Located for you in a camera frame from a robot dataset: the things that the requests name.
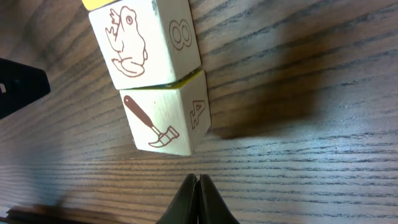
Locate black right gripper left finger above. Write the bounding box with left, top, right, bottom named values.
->
left=156, top=174, right=198, bottom=224

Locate yellow G wooden block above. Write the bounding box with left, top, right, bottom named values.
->
left=81, top=0, right=117, bottom=11

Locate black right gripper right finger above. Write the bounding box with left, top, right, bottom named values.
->
left=198, top=174, right=239, bottom=224

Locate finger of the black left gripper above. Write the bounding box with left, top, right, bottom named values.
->
left=1, top=58, right=51, bottom=119

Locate yellow crayon wooden block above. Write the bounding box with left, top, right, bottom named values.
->
left=120, top=70, right=211, bottom=156

